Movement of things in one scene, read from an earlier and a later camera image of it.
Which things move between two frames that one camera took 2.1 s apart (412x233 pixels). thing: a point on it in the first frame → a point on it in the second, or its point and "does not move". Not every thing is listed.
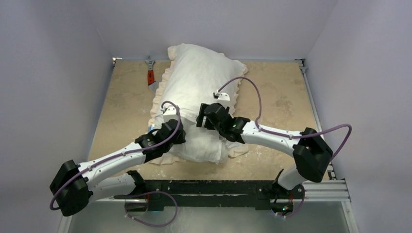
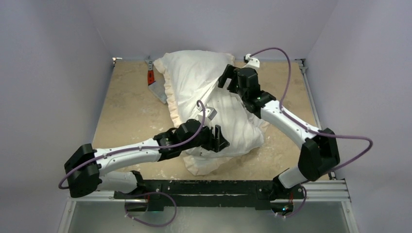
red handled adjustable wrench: x=151 y=74 does not move
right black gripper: x=208 y=116 → x=234 y=81
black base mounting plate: x=161 y=193 does not move
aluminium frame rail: x=333 y=190 does not move
